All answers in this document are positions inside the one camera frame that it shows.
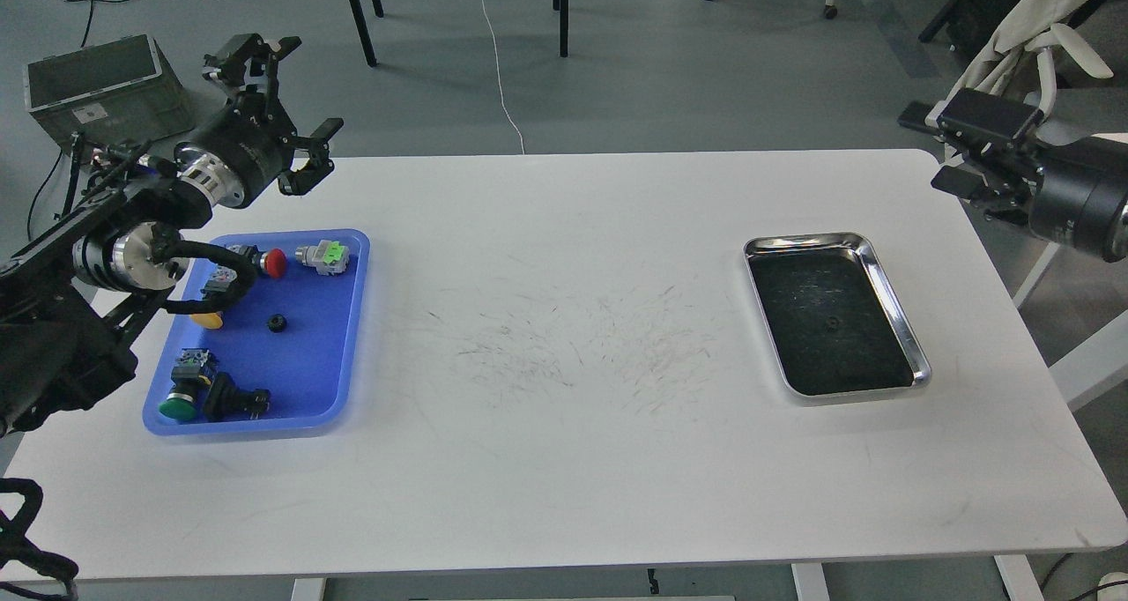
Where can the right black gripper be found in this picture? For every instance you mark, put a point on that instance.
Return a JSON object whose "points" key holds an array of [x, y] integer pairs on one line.
{"points": [[1079, 198]]}

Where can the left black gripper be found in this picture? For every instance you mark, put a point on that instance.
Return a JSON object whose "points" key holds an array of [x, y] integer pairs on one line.
{"points": [[240, 151]]}

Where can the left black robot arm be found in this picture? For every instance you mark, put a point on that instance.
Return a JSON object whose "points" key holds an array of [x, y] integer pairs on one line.
{"points": [[77, 297]]}

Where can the white office chair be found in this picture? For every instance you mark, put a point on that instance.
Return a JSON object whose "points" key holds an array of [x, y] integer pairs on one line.
{"points": [[1071, 196]]}

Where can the grey plastic crate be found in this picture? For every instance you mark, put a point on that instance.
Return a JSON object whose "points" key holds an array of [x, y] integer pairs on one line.
{"points": [[124, 89]]}

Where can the beige cloth on chair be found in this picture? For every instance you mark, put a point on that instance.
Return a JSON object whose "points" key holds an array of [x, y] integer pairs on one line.
{"points": [[1037, 30]]}

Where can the silver metal tray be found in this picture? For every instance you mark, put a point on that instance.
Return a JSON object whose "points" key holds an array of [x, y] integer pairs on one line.
{"points": [[798, 282]]}

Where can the blue plastic tray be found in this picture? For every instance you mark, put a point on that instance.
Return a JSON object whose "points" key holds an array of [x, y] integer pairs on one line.
{"points": [[307, 368]]}

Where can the black table leg pair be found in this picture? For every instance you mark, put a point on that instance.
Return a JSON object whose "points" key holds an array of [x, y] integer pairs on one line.
{"points": [[562, 10]]}

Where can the red push button switch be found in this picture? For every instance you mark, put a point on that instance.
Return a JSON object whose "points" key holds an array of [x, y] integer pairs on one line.
{"points": [[270, 263]]}

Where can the grey green switch module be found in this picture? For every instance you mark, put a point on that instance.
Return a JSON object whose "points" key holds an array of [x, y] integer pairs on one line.
{"points": [[327, 257]]}

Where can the yellow push button switch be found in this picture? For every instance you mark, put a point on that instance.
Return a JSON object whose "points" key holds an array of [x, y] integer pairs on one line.
{"points": [[218, 283]]}

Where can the black selector switch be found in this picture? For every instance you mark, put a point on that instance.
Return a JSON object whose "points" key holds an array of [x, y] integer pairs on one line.
{"points": [[226, 401]]}

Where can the green push button switch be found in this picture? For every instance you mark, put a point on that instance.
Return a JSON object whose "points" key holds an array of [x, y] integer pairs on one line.
{"points": [[193, 373]]}

